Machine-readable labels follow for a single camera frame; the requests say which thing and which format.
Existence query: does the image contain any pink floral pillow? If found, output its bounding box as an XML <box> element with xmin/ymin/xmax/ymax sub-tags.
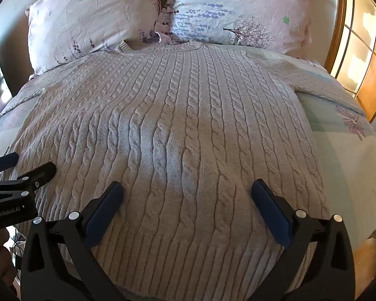
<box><xmin>25</xmin><ymin>0</ymin><xmax>163</xmax><ymax>76</ymax></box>

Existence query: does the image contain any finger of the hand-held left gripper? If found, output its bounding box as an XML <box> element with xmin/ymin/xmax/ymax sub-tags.
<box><xmin>0</xmin><ymin>162</ymin><xmax>57</xmax><ymax>199</ymax></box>
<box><xmin>0</xmin><ymin>152</ymin><xmax>20</xmax><ymax>174</ymax></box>

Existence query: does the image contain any wooden framed window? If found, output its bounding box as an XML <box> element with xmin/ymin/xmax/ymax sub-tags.
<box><xmin>325</xmin><ymin>0</ymin><xmax>376</xmax><ymax>123</ymax></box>

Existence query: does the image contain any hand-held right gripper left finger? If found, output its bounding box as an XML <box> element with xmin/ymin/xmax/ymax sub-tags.
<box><xmin>20</xmin><ymin>181</ymin><xmax>125</xmax><ymax>301</ymax></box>

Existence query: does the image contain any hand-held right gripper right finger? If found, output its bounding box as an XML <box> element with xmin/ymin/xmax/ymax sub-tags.
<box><xmin>251</xmin><ymin>179</ymin><xmax>356</xmax><ymax>301</ymax></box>

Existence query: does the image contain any beige cable-knit sweater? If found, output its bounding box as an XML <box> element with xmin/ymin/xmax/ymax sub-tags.
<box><xmin>0</xmin><ymin>39</ymin><xmax>365</xmax><ymax>298</ymax></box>

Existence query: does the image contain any wooden headboard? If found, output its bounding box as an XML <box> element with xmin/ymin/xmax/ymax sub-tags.
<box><xmin>0</xmin><ymin>16</ymin><xmax>35</xmax><ymax>96</ymax></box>

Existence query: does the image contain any pink pillow with tree print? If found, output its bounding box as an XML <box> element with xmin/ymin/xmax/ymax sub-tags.
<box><xmin>154</xmin><ymin>0</ymin><xmax>325</xmax><ymax>59</ymax></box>

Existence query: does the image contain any floral bed sheet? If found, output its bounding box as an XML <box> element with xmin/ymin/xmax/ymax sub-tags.
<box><xmin>0</xmin><ymin>48</ymin><xmax>376</xmax><ymax>258</ymax></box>

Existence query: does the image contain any person's left hand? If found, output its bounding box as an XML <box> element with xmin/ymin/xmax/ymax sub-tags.
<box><xmin>0</xmin><ymin>226</ymin><xmax>18</xmax><ymax>289</ymax></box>

